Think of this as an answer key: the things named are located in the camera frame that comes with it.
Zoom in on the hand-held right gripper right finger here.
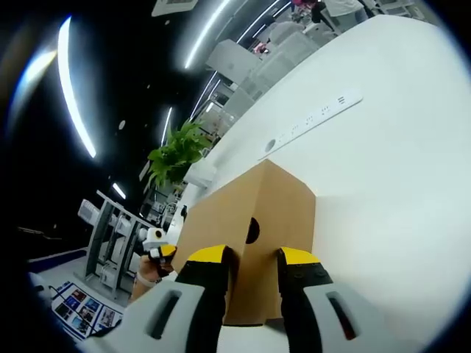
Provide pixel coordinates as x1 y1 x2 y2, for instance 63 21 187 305
275 246 401 353

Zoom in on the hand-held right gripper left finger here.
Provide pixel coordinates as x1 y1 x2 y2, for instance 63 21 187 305
84 244 236 353

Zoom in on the brown cardboard shoe box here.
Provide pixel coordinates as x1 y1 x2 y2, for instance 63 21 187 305
172 158 317 327

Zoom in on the person's left hand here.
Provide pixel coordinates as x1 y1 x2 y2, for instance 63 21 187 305
138 252 174 285

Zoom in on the white wristband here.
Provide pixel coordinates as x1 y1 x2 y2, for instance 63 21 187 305
133 271 163 288

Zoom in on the white storage bin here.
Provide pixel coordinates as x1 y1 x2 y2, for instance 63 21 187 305
77 199 99 224

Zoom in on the potted green plant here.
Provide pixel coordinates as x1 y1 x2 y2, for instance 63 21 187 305
146 119 219 193

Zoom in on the white power strip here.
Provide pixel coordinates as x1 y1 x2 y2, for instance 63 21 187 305
256 87 364 162

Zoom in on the white square column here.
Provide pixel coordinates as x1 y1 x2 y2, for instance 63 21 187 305
205 39 259 81

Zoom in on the ceiling air conditioner vent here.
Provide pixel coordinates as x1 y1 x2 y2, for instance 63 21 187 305
151 0 200 18

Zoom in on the wall poster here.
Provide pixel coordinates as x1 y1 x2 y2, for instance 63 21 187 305
50 280 125 332

